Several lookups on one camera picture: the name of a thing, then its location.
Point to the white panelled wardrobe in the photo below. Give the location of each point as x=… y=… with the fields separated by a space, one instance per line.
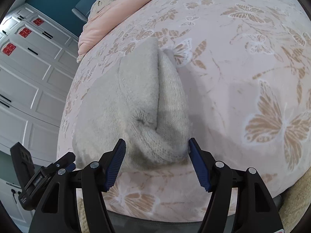
x=38 y=64

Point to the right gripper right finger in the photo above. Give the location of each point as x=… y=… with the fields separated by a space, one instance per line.
x=255 y=209

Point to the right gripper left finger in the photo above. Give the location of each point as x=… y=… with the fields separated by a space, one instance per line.
x=57 y=210

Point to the pink folded blanket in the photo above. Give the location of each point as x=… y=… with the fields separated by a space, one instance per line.
x=104 y=21

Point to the cream plush pillow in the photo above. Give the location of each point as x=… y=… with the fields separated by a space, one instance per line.
x=97 y=6

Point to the beige knitted sweater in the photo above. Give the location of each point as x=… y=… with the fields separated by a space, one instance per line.
x=141 y=100

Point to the pink butterfly bedspread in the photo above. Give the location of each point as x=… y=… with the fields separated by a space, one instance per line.
x=245 y=70

